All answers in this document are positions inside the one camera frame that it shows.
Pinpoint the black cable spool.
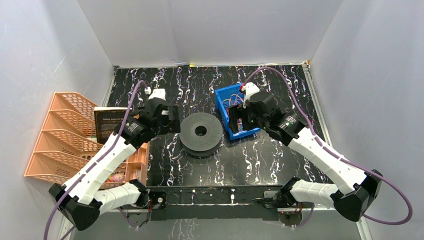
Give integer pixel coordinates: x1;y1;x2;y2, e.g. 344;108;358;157
179;112;223;158

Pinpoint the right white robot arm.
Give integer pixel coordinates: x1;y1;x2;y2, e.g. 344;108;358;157
228;91;381;222

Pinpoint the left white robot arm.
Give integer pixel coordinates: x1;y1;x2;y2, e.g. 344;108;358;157
48;97;182;231

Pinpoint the blue plastic bin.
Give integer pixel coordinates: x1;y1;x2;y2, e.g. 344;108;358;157
214;83;260;140

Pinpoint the orange compartment organizer tray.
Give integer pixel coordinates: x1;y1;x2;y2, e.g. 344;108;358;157
124;112;151;185

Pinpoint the dark book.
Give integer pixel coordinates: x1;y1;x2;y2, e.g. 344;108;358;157
93;106;127;145

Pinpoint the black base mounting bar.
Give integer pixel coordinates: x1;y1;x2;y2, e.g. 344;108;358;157
117;185;312;222

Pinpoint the orange mesh file rack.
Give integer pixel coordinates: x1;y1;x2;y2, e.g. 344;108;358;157
24;92;102;184

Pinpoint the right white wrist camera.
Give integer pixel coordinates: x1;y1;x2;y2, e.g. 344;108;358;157
240;82;260;108

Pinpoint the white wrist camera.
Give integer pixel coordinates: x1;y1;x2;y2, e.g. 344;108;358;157
144;87;166;101
240;82;260;108

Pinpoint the colourful wire bundle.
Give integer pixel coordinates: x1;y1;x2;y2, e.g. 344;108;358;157
222;93;246;132

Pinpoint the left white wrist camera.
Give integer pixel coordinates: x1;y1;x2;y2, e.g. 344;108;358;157
144;87;166;101

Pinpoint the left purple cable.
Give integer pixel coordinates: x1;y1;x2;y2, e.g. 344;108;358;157
43;80;149;240

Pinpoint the purple cable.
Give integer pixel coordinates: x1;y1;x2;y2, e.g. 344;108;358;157
43;80;149;240
243;66;414;226

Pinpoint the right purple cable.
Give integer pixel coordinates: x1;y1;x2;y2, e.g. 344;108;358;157
243;66;414;226

